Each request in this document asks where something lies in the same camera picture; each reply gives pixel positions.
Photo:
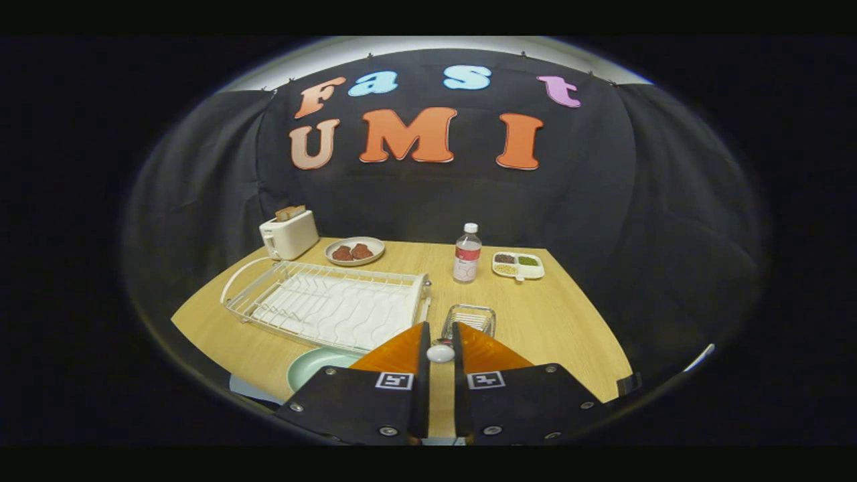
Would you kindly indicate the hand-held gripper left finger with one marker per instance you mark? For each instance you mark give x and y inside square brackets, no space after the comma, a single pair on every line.
[422,402]

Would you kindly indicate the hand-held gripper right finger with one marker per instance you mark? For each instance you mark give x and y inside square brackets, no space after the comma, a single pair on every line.
[460,402]

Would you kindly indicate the light green plate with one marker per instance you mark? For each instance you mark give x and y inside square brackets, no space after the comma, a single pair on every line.
[315,365]

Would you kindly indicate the beige plate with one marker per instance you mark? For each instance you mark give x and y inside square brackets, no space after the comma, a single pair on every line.
[355,240]

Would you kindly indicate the clear bottle with red label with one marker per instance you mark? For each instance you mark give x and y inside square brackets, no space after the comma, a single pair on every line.
[466,258]

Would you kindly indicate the white divided snack tray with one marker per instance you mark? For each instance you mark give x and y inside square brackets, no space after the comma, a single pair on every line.
[517,266]

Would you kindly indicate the brown meat patty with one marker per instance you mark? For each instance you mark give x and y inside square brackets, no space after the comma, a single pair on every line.
[362,252]
[342,254]

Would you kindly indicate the black chair back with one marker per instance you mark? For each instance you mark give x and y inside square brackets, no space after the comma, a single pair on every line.
[629,385]

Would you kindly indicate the white toaster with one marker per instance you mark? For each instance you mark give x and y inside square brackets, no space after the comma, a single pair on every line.
[291,237]

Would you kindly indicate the bread slices in toaster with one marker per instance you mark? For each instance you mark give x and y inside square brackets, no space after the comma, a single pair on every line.
[290,213]

